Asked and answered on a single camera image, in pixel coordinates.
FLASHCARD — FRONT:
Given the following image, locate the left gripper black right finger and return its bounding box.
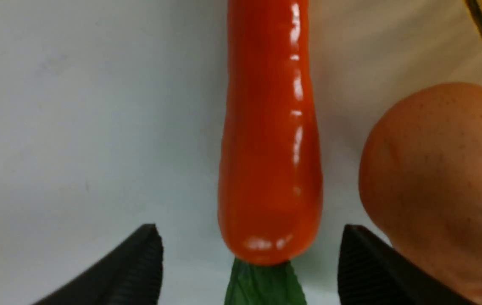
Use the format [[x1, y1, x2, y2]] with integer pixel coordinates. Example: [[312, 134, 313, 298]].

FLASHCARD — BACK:
[[337, 224, 473, 305]]

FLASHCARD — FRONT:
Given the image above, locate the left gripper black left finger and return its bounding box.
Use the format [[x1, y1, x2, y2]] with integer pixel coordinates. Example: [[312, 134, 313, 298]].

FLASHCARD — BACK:
[[38, 224, 164, 305]]

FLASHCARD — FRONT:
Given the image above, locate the tan toy potato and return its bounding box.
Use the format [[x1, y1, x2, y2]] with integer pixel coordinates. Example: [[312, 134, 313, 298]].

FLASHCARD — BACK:
[[358, 82, 482, 305]]

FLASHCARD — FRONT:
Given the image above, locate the orange toy carrot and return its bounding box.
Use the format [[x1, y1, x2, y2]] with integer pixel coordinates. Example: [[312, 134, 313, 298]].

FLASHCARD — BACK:
[[217, 0, 323, 305]]

